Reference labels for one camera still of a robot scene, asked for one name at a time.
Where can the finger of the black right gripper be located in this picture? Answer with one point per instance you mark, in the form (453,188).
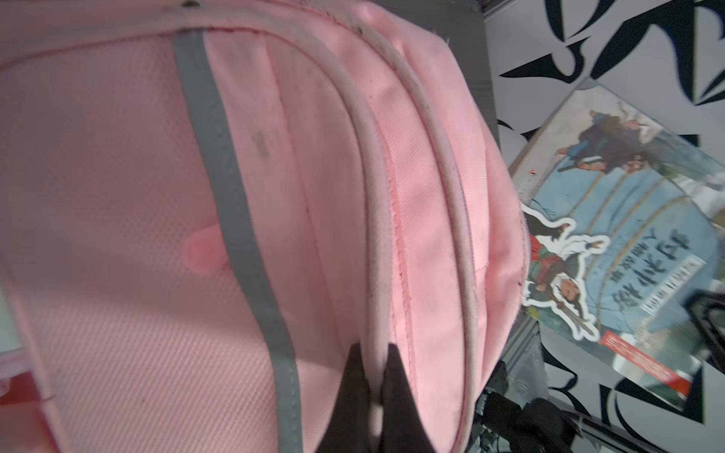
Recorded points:
(706,311)

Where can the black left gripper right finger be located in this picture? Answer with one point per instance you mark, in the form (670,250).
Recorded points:
(403,431)

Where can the illustrated Chinese story book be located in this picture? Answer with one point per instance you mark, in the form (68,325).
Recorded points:
(627,225)

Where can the pink student backpack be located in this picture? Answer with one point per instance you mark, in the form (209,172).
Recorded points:
(205,204)

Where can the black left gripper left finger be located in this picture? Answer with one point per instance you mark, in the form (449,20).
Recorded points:
(348,429)

